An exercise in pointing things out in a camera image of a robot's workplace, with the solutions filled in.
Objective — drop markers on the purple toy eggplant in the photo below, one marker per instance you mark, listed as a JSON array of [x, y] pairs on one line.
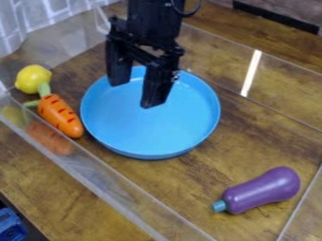
[[276, 185]]

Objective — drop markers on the orange toy carrot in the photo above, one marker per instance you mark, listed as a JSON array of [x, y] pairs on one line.
[[56, 112]]

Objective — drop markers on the yellow toy lemon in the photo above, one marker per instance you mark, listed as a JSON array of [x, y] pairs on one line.
[[30, 77]]

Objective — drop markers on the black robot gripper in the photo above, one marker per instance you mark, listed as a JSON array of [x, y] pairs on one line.
[[144, 38]]

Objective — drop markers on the blue plastic crate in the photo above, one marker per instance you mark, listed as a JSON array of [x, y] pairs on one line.
[[12, 227]]

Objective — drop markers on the clear acrylic barrier wall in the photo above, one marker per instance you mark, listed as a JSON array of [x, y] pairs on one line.
[[96, 196]]

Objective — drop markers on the blue round tray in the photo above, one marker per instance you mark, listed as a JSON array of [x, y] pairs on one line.
[[149, 133]]

